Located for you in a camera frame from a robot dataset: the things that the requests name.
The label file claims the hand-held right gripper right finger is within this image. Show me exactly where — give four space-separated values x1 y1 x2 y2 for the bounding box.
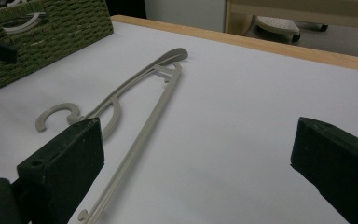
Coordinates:
290 116 358 224

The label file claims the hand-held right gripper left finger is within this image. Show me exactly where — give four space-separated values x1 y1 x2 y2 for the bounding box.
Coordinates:
16 117 105 224

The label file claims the green woven basket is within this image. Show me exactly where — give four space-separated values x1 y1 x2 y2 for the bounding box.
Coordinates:
0 0 115 96

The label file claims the white table mat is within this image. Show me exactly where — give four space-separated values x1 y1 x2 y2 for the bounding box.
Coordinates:
0 20 358 224

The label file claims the white wheeled stand base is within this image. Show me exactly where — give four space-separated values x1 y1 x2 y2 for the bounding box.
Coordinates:
254 14 329 44

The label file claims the beige wooden cabinet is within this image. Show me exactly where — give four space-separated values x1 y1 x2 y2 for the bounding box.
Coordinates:
224 0 358 35

